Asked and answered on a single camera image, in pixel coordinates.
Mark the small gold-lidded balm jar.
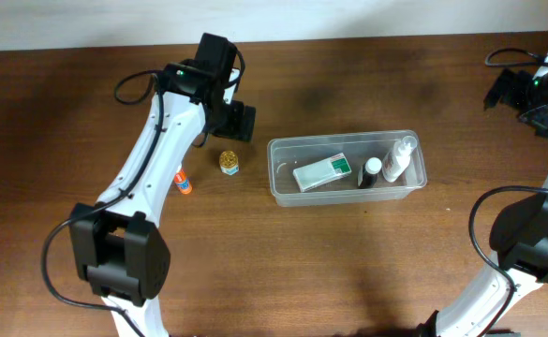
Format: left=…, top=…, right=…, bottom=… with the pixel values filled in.
left=219, top=151, right=239, bottom=175

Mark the orange Redoxon tablet tube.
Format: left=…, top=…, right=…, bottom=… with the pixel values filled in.
left=173, top=166, right=193, bottom=195

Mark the white green medicine box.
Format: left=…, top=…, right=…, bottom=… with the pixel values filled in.
left=292, top=153, right=352, bottom=193

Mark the white spray bottle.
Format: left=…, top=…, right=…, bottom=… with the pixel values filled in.
left=382, top=136, right=418, bottom=183

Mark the dark bottle white cap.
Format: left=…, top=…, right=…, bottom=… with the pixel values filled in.
left=357, top=157, right=382, bottom=189

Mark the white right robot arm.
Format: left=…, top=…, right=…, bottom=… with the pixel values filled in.
left=413, top=52, right=548, bottom=336

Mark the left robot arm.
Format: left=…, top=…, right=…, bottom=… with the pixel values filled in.
left=67, top=33, right=256, bottom=336

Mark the clear plastic container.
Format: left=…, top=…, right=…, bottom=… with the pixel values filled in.
left=268, top=130, right=427, bottom=207

